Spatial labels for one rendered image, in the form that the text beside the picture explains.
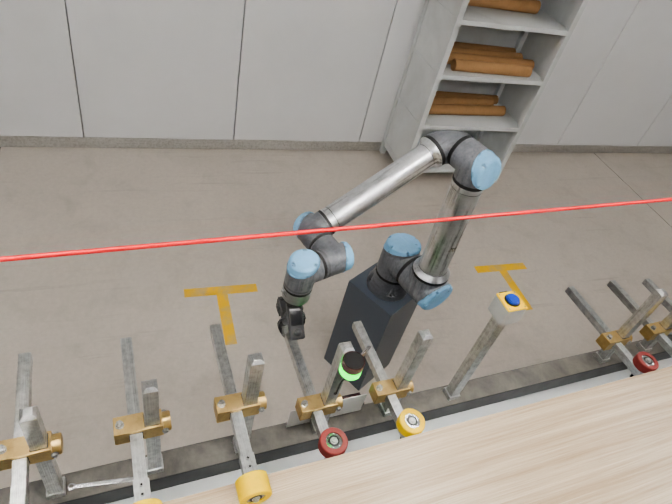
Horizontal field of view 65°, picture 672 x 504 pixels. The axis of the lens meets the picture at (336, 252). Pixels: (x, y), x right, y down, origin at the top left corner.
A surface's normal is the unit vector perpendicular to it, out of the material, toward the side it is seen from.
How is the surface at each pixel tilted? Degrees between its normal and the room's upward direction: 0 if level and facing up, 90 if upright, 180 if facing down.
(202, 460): 0
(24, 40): 90
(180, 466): 0
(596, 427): 0
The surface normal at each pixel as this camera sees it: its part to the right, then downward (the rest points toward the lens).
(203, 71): 0.29, 0.70
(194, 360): 0.20, -0.71
